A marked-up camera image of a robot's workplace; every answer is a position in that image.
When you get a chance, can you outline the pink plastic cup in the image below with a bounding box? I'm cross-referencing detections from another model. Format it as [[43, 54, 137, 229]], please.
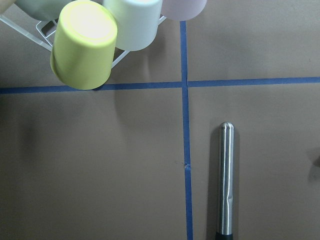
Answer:
[[161, 0, 207, 21]]

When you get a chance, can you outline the white wire cup rack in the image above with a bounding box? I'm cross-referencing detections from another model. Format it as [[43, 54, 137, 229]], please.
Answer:
[[0, 14, 167, 69]]

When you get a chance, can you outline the grey-green plastic cup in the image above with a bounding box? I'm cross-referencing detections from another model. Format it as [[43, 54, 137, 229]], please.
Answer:
[[15, 0, 71, 21]]

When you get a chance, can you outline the yellow-green plastic cup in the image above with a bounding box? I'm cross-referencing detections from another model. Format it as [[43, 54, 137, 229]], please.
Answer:
[[50, 0, 118, 90]]

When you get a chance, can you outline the white plastic cup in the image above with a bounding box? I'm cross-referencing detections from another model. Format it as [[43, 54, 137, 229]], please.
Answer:
[[103, 0, 163, 51]]

